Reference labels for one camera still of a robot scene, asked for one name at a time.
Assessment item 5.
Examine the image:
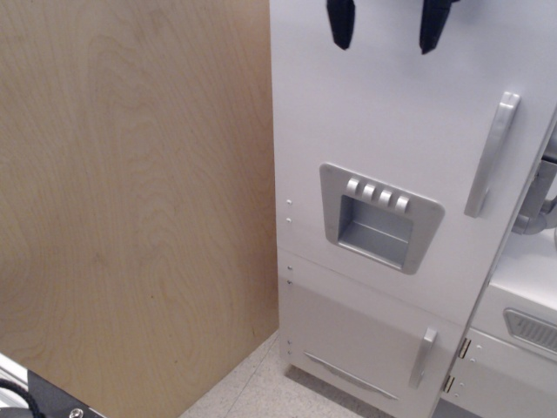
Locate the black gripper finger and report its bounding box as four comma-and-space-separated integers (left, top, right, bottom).
326, 0, 356, 50
419, 0, 458, 55

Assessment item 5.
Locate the white fridge door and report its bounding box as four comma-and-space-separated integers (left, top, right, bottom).
270, 1, 556, 325

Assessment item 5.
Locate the white toy fridge cabinet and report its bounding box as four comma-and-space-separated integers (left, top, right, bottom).
466, 105, 556, 327

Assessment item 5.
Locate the grey ice dispenser panel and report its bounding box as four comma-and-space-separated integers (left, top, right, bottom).
319, 163, 445, 275

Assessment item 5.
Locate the grey toy faucet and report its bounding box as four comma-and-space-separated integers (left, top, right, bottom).
512, 129, 556, 235

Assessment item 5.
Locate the grey oven vent panel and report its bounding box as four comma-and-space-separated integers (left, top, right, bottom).
503, 308, 556, 353

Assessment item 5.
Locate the brass cabinet hinge upper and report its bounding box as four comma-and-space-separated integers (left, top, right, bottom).
458, 338, 471, 359

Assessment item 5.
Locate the brass cabinet hinge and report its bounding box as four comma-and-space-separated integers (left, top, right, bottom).
442, 375, 455, 394
458, 338, 471, 359

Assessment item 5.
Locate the white lower freezer door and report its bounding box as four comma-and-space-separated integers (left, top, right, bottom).
278, 250, 462, 417

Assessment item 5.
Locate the white toy kitchen counter unit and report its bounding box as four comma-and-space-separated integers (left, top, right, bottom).
433, 230, 556, 417

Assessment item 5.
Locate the brass cabinet hinge lower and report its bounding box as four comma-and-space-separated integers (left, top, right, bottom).
442, 375, 455, 394

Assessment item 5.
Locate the grey fridge door handle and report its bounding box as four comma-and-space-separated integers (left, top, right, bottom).
464, 91, 520, 219

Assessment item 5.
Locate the grey lower door handle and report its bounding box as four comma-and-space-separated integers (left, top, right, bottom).
408, 327, 438, 389

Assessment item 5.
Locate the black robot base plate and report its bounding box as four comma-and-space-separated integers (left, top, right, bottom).
1, 354, 104, 418

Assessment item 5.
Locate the black cable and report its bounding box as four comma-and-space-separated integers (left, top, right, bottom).
0, 377, 44, 418

